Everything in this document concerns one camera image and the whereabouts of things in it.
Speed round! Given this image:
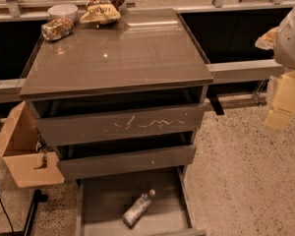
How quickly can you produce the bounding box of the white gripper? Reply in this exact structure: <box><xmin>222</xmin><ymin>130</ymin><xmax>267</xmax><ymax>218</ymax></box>
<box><xmin>255</xmin><ymin>6</ymin><xmax>295</xmax><ymax>131</ymax></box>

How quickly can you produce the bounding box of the blue plastic bottle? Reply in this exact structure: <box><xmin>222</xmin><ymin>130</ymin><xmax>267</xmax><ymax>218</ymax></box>
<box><xmin>123</xmin><ymin>189</ymin><xmax>155</xmax><ymax>227</ymax></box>

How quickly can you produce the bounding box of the grey drawer cabinet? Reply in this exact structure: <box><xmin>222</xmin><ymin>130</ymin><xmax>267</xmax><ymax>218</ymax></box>
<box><xmin>21</xmin><ymin>9</ymin><xmax>212</xmax><ymax>236</ymax></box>

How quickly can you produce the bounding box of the grey middle drawer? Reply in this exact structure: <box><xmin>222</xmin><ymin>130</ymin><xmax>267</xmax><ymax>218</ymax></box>
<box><xmin>58</xmin><ymin>132</ymin><xmax>196</xmax><ymax>180</ymax></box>

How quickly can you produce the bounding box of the grey drawer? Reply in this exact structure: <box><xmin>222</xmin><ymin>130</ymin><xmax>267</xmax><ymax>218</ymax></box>
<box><xmin>58</xmin><ymin>132</ymin><xmax>196</xmax><ymax>180</ymax></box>
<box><xmin>75</xmin><ymin>167</ymin><xmax>207</xmax><ymax>236</ymax></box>
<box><xmin>30</xmin><ymin>86</ymin><xmax>207</xmax><ymax>146</ymax></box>

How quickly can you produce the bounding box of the grey top drawer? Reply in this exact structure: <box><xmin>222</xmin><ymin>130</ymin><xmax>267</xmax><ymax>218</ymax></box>
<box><xmin>30</xmin><ymin>86</ymin><xmax>207</xmax><ymax>146</ymax></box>

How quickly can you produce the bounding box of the grey bottom drawer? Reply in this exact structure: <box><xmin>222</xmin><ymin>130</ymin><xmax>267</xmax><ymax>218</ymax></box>
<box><xmin>75</xmin><ymin>167</ymin><xmax>207</xmax><ymax>236</ymax></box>

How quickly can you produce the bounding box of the yellow chip bag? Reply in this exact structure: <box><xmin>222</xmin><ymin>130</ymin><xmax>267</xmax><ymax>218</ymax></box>
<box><xmin>80</xmin><ymin>4</ymin><xmax>120</xmax><ymax>25</ymax></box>

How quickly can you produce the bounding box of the crushed soda can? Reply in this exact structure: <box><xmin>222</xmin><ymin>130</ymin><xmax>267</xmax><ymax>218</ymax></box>
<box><xmin>41</xmin><ymin>18</ymin><xmax>74</xmax><ymax>41</ymax></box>

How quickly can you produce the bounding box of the white bowl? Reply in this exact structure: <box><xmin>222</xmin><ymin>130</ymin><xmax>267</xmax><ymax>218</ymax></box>
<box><xmin>48</xmin><ymin>4</ymin><xmax>78</xmax><ymax>23</ymax></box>

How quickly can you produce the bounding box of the black stand leg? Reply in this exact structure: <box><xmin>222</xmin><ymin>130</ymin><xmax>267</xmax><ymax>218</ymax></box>
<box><xmin>22</xmin><ymin>189</ymin><xmax>48</xmax><ymax>236</ymax></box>

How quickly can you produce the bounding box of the open cardboard box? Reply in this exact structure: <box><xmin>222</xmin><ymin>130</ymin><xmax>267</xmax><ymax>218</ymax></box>
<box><xmin>0</xmin><ymin>102</ymin><xmax>64</xmax><ymax>188</ymax></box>

